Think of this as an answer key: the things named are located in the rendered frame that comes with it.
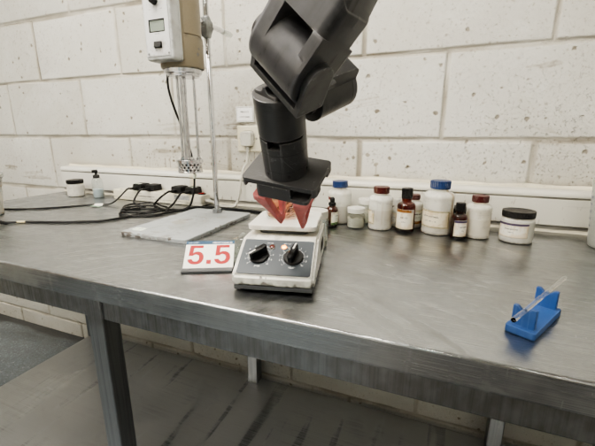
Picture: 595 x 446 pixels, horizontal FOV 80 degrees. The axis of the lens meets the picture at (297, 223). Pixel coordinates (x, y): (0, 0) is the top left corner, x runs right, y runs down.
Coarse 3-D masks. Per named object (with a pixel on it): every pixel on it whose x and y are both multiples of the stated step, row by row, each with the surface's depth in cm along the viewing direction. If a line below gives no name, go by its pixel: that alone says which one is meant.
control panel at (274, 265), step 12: (252, 240) 60; (264, 240) 60; (276, 240) 60; (276, 252) 58; (312, 252) 57; (240, 264) 56; (252, 264) 56; (264, 264) 56; (276, 264) 56; (300, 264) 55; (300, 276) 54
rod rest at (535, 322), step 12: (540, 288) 48; (552, 300) 47; (516, 312) 44; (528, 312) 43; (540, 312) 47; (552, 312) 47; (516, 324) 44; (528, 324) 43; (540, 324) 44; (528, 336) 42
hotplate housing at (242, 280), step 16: (320, 224) 68; (288, 240) 59; (304, 240) 59; (320, 240) 62; (240, 256) 58; (320, 256) 63; (256, 288) 55; (272, 288) 55; (288, 288) 55; (304, 288) 54
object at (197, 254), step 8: (192, 248) 66; (200, 248) 66; (208, 248) 67; (216, 248) 67; (224, 248) 67; (232, 248) 67; (192, 256) 65; (200, 256) 66; (208, 256) 66; (216, 256) 66; (224, 256) 66; (192, 264) 64; (200, 264) 65; (208, 264) 65; (216, 264) 65; (224, 264) 65
